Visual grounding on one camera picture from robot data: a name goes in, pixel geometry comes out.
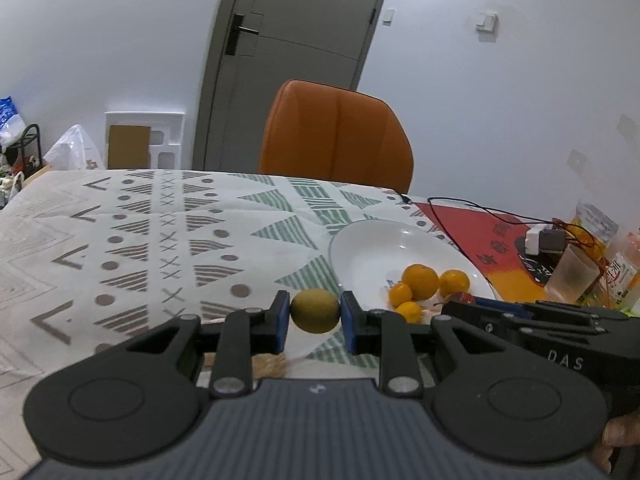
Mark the brown cardboard sheet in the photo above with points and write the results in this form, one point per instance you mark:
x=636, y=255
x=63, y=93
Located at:
x=129, y=147

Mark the frosted plastic cup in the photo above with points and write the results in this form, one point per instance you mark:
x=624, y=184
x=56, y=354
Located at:
x=572, y=275

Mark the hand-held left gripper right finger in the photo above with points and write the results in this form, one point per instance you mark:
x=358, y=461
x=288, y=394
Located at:
x=346, y=321

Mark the red apple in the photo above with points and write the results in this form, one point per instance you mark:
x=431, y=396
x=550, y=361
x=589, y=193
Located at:
x=462, y=297

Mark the clear snack bag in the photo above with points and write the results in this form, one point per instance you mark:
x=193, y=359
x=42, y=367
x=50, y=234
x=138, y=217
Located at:
x=595, y=222

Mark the green-brown round fruit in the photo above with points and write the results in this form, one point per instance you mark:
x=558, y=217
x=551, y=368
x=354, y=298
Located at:
x=313, y=311

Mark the large orange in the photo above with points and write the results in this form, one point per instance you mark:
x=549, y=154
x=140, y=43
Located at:
x=420, y=280
x=453, y=283

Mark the small white wall switch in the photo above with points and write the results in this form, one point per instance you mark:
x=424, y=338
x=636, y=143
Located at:
x=389, y=15

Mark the black metal rack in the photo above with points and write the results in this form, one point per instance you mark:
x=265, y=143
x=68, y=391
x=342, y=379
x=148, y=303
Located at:
x=30, y=132

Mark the small orange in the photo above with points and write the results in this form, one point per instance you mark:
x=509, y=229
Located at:
x=400, y=294
x=409, y=311

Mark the white bowl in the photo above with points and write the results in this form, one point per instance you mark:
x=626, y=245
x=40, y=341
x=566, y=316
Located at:
x=380, y=250

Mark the white plastic bag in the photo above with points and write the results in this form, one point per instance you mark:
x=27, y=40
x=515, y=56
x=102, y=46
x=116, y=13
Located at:
x=72, y=150

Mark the person's right hand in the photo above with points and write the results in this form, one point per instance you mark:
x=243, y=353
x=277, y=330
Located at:
x=617, y=435

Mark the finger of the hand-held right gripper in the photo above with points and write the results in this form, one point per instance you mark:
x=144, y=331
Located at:
x=500, y=305
x=465, y=312

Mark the orange chair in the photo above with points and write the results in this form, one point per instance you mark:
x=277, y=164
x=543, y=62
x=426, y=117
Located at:
x=340, y=135

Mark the white charger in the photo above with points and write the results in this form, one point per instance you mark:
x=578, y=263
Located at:
x=534, y=241

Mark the peeled pomelo piece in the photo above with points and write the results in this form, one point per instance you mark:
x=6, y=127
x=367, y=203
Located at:
x=270, y=366
x=429, y=314

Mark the grey door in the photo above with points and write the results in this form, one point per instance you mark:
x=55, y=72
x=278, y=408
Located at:
x=300, y=85

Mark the blue plastic bag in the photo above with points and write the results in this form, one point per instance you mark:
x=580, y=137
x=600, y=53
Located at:
x=7, y=122

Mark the dark power adapter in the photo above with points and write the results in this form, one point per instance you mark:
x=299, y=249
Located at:
x=554, y=242

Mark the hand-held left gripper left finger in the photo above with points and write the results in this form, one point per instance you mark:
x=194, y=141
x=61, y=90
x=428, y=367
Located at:
x=284, y=317

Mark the clear bottle with red label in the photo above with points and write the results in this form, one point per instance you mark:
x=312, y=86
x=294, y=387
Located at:
x=622, y=272

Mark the red printed mat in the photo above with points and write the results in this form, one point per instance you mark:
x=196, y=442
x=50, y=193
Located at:
x=490, y=240

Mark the patterned tablecloth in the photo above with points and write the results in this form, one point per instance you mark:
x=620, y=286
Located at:
x=150, y=240

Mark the white foam packaging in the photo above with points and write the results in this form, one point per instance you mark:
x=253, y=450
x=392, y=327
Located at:
x=167, y=132

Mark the white light switch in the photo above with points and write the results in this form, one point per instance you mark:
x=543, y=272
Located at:
x=486, y=21

